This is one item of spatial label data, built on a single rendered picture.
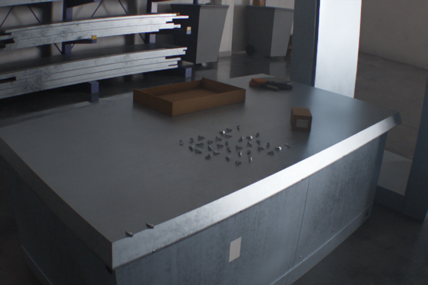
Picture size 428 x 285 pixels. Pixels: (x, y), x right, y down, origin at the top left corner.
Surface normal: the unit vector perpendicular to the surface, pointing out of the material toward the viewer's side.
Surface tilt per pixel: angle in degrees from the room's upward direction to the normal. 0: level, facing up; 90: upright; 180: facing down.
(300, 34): 90
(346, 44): 90
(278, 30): 97
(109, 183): 0
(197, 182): 0
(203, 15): 96
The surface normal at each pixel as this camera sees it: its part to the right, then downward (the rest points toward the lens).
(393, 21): -0.72, 0.20
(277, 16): 0.64, 0.40
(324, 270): 0.06, -0.94
